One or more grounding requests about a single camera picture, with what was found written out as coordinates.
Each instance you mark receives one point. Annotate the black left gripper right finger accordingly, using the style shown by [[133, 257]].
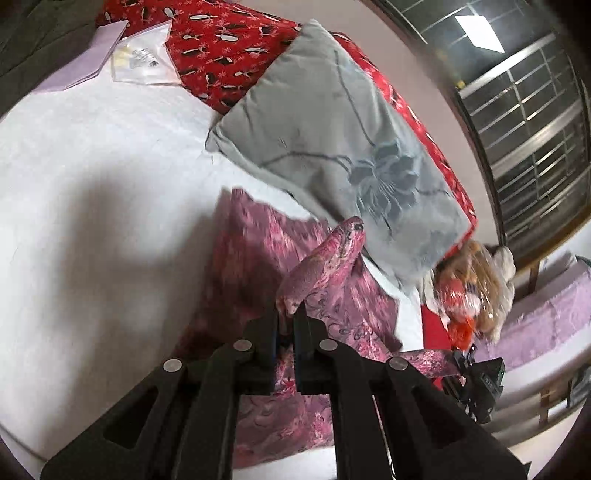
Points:
[[389, 421]]

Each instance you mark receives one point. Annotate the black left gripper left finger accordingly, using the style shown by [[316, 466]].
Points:
[[179, 421]]

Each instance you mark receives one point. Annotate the purple floral fleece garment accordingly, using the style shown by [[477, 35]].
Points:
[[263, 259]]

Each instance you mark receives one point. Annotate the lavender covered bench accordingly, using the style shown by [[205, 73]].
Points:
[[545, 338]]

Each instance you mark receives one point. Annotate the white quilted bedspread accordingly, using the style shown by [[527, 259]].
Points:
[[107, 207]]

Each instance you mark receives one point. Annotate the grey floral pillow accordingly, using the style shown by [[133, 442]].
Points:
[[316, 126]]

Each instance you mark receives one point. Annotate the barred window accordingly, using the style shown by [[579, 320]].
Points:
[[525, 108]]

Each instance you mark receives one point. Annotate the clear plastic packet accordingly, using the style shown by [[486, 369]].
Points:
[[143, 58]]

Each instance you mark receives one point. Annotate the lavender paper envelope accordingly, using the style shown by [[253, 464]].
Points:
[[89, 63]]

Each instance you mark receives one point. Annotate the red patterned blanket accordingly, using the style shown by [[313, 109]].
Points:
[[220, 50]]

